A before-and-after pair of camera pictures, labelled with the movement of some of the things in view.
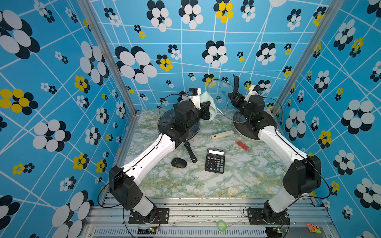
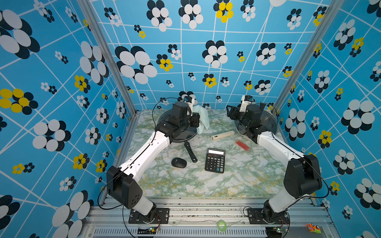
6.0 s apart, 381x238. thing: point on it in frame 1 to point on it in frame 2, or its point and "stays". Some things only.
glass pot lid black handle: (220, 89) to (268, 123)
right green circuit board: (274, 232) stays
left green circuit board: (152, 230) stays
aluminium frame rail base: (205, 218) stays
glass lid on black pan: (163, 122) stays
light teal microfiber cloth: (206, 96) to (204, 120)
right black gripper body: (240, 104) to (237, 116)
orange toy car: (316, 229) stays
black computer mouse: (178, 163) stays
